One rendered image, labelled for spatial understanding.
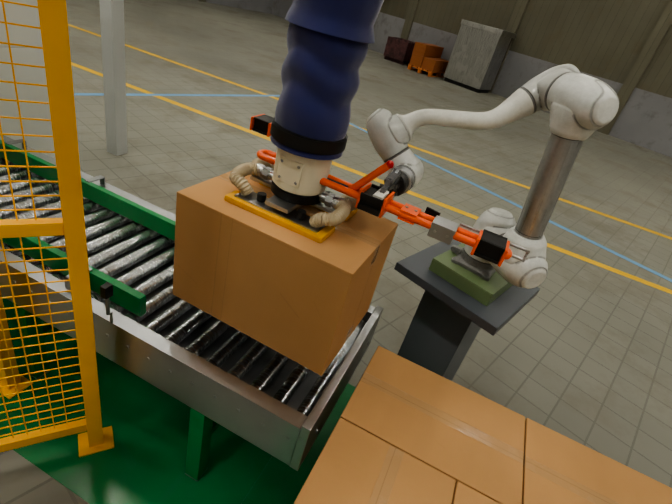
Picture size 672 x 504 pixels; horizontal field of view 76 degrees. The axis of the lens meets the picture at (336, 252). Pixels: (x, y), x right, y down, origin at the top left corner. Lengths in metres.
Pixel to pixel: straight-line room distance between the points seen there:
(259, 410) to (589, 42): 14.26
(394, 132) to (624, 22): 13.49
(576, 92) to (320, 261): 0.92
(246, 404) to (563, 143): 1.30
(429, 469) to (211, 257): 0.94
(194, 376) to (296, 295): 0.45
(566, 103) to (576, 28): 13.54
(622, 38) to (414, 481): 14.00
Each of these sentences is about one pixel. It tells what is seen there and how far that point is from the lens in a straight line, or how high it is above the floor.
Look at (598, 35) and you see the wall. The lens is 14.91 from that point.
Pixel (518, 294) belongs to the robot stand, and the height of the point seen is 0.75.
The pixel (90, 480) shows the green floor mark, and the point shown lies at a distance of 1.98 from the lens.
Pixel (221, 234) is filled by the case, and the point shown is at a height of 1.01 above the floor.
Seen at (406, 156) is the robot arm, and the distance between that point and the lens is 1.52.
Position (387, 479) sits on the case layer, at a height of 0.54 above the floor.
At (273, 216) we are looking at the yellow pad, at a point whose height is 1.10.
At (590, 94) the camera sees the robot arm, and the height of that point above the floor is 1.61.
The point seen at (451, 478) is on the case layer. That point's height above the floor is 0.54.
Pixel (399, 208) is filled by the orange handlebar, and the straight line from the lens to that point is 1.27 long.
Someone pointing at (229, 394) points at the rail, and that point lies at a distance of 1.44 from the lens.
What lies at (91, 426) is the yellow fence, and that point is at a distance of 1.94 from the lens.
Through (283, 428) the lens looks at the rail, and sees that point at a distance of 1.41.
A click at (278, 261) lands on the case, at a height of 1.01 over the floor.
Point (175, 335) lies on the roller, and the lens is 1.64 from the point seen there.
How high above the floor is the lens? 1.70
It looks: 31 degrees down
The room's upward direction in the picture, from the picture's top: 15 degrees clockwise
